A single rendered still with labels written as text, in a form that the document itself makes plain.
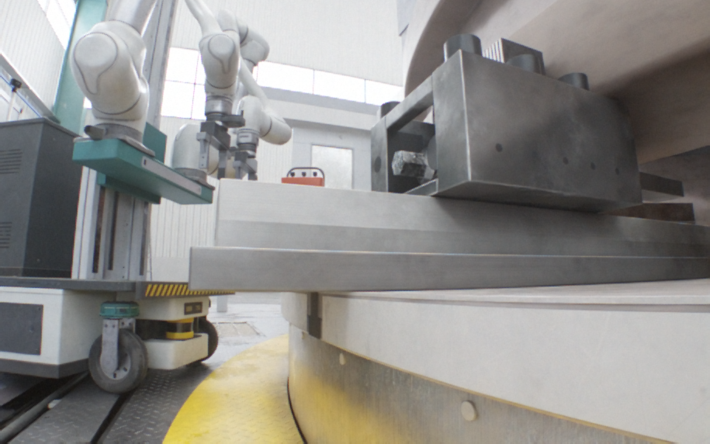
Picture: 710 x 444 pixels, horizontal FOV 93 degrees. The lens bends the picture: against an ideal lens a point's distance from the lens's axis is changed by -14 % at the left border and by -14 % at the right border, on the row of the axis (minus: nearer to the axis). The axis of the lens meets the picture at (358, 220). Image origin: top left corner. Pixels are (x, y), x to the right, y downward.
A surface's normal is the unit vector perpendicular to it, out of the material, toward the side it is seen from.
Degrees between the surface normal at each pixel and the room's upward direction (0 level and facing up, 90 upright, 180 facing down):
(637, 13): 90
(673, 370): 90
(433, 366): 90
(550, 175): 90
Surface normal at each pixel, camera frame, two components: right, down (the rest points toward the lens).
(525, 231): 0.35, -0.46
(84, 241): -0.07, -0.16
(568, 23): -0.91, -0.06
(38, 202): 1.00, -0.02
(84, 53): 0.33, -0.05
